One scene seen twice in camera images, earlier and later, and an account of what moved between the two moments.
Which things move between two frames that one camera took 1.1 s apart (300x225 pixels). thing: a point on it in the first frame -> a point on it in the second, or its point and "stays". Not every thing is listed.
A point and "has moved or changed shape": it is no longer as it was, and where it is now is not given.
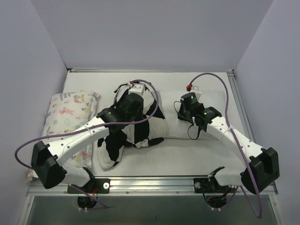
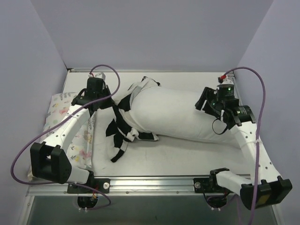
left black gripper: (135, 101) -> (110, 103)
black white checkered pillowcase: (110, 149) has moved or changed shape
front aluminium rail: (150, 186) stays
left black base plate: (95, 185) stays
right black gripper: (191, 100) -> (208, 103)
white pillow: (178, 128) has moved or changed shape
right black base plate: (209, 185) stays
